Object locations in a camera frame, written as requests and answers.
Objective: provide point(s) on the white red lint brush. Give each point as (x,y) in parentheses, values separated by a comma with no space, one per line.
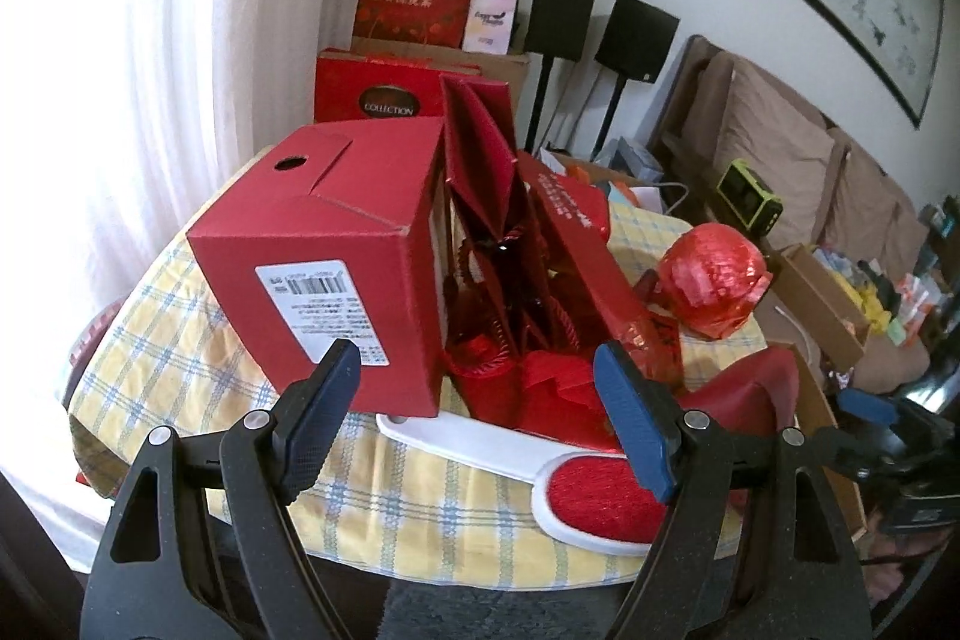
(589,500)

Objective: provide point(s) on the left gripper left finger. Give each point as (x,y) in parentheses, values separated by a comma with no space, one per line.
(157,572)

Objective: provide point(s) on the right black speaker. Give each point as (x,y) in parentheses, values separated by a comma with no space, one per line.
(637,40)

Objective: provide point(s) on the red chocolate gift box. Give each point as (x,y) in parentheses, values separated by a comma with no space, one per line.
(351,86)

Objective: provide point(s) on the small pink white box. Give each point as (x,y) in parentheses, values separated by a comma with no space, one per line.
(489,26)

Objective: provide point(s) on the shallow cardboard tray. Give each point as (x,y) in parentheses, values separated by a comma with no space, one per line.
(823,309)

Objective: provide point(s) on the left black speaker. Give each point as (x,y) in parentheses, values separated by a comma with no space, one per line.
(558,28)

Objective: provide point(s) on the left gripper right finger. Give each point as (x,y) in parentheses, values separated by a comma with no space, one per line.
(753,544)

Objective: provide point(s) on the floor box of clutter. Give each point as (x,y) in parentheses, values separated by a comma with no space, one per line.
(617,186)

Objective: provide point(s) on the green portable radio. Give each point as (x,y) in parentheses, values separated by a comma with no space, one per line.
(754,204)

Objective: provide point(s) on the long red envelope pack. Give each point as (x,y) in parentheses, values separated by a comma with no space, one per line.
(576,222)

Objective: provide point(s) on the black speaker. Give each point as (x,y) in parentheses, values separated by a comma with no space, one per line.
(637,40)
(558,28)

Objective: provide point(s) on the large open cardboard box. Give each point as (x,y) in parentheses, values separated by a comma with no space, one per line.
(813,414)

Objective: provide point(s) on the white curtain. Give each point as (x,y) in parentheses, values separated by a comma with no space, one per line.
(120,118)

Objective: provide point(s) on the yellow plaid tablecloth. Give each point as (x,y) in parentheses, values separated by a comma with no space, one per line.
(171,358)

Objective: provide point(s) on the brown sofa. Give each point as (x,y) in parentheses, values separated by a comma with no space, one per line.
(847,234)

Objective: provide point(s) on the red foil gift bag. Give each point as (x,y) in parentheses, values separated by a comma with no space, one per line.
(516,306)

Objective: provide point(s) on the red foil ball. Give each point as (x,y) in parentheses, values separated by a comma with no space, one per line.
(711,279)

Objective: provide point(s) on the brown cardboard box stack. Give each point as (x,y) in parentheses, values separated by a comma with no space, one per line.
(509,69)

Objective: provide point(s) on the brown sofa cushion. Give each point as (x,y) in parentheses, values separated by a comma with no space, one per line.
(788,152)

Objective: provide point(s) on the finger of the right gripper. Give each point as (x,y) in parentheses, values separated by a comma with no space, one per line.
(864,406)

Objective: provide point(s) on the yellow plastic bag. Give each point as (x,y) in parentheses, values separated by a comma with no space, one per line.
(865,297)

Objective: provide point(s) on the red carton with label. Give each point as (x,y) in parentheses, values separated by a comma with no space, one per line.
(338,233)

